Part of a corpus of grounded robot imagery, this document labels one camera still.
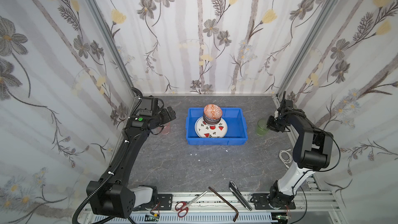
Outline white watermelon plate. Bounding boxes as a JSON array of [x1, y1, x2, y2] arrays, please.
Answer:
[[195, 117, 228, 138]]

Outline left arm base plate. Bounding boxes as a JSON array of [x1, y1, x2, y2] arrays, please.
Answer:
[[151, 194, 173, 212]]

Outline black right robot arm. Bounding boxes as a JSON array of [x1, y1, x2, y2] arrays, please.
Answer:
[[267, 99, 341, 209]]

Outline aluminium front rail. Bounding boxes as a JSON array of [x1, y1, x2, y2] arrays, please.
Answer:
[[83, 191, 343, 215]]

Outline green glass cup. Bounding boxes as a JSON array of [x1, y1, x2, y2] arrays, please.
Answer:
[[256, 118, 269, 136]]

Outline white coiled usb cable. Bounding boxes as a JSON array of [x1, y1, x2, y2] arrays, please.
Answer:
[[278, 149, 293, 170]]

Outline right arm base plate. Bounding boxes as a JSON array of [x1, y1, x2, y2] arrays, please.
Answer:
[[250, 194, 296, 211]]

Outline orange and blue patterned bowl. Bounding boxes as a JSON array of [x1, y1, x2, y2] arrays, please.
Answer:
[[203, 104, 223, 119]]

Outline red rimmed bowl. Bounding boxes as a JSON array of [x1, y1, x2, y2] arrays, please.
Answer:
[[203, 116, 221, 125]]

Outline white slotted cable duct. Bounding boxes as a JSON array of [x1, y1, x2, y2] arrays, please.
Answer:
[[93, 213, 277, 224]]

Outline red handled scissors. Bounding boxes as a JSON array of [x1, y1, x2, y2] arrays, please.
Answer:
[[175, 191, 208, 218]]

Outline blue plastic bin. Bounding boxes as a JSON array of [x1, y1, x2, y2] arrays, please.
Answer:
[[185, 107, 248, 146]]

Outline pink glass cup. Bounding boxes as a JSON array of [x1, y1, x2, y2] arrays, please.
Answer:
[[161, 123, 171, 135]]

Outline dark bent metal bar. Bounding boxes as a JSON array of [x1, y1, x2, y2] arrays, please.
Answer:
[[208, 186, 239, 223]]

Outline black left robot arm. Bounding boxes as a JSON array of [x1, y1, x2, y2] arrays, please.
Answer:
[[72, 88, 176, 224]]

